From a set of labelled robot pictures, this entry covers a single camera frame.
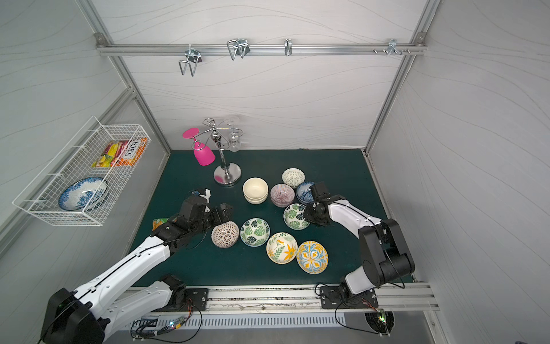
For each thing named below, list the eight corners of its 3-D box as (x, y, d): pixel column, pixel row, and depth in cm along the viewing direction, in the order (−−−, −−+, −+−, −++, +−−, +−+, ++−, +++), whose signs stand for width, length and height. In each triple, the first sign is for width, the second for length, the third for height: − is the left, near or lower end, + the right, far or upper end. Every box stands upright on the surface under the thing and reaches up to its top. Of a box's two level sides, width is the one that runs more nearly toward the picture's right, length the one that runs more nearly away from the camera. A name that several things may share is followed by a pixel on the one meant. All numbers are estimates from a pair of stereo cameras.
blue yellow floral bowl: (297, 275, 79) (298, 273, 76) (296, 244, 87) (296, 241, 84) (328, 275, 79) (330, 273, 76) (324, 244, 87) (326, 241, 84)
